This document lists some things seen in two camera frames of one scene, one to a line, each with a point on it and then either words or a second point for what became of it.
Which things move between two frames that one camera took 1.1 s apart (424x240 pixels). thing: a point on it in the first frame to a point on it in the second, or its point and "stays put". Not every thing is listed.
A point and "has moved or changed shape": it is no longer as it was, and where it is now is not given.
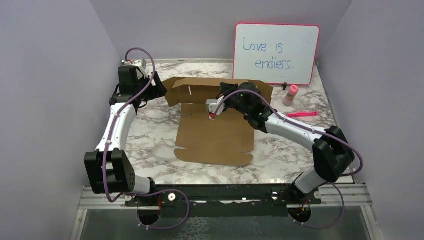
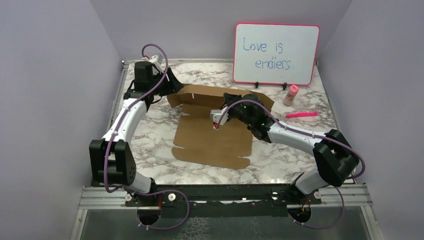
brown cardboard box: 222,141 has moved or changed shape
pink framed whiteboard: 283,54 stays put
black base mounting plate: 223,201 stays put
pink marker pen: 303,114 stays put
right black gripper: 225,88 to 229,98
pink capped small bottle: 290,97 stays put
